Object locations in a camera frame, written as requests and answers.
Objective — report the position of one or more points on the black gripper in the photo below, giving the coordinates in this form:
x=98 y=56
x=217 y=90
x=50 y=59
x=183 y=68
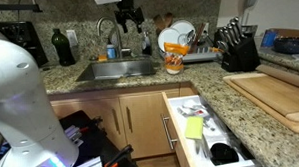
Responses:
x=128 y=7

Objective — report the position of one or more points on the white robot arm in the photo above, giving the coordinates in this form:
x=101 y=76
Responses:
x=20 y=108

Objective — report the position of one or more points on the white open drawer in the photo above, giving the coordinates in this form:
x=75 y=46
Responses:
x=204 y=138

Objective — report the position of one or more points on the clear plastic object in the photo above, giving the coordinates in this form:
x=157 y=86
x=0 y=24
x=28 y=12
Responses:
x=117 y=34

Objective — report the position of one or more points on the dark soap dispenser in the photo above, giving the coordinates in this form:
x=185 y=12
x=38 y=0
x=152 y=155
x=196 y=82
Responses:
x=146 y=43

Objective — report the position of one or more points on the wooden spoon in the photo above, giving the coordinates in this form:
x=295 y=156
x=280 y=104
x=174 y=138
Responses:
x=159 y=22
x=168 y=18

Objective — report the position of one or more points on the blue label soap bottle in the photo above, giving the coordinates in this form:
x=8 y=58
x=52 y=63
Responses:
x=111 y=51

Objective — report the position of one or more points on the white plate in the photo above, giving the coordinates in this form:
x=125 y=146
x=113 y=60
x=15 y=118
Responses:
x=182 y=27
x=168 y=38

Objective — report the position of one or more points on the orange sponge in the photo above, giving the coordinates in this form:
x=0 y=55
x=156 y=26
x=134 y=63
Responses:
x=102 y=57

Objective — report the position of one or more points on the stainless steel sink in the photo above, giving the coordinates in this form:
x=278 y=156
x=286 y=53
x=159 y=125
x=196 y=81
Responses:
x=119 y=69

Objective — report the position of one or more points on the clear drinking glass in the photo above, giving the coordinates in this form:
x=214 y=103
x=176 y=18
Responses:
x=186 y=38

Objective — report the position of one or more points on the dark green glass bottle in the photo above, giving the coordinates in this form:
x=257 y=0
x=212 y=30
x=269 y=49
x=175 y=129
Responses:
x=63 y=48

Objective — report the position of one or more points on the dish drying rack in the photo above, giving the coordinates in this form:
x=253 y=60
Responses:
x=202 y=55

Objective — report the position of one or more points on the wooden cabinet door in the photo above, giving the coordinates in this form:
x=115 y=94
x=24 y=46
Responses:
x=97 y=118
x=144 y=127

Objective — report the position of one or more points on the black countertop appliance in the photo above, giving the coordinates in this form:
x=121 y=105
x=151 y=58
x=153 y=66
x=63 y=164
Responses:
x=24 y=41

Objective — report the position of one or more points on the black knife block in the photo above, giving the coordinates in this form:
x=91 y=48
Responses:
x=242 y=57

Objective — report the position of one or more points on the yellow cloth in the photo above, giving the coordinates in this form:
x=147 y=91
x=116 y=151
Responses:
x=194 y=128

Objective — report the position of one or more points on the black equipment case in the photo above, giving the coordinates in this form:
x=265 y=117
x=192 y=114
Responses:
x=91 y=139

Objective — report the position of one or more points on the orange black clamp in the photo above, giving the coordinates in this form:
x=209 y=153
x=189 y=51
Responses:
x=117 y=159

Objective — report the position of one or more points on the blue box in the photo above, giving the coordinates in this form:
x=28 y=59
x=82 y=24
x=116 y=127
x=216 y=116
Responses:
x=269 y=38

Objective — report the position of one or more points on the black round cup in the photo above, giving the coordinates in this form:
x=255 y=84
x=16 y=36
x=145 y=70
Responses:
x=223 y=154

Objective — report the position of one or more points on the large wooden cutting board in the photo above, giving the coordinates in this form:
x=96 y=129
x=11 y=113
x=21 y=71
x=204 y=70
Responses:
x=267 y=109

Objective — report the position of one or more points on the dark blue bowl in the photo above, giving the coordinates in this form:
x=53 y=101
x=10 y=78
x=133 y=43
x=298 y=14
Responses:
x=291 y=45

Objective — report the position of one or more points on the wooden rolling pin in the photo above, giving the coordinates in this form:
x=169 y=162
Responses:
x=286 y=76

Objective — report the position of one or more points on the small wooden cutting board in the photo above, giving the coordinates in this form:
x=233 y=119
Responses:
x=280 y=95

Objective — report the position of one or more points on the white wall outlet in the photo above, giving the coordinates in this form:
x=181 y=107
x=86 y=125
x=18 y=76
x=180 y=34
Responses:
x=72 y=37

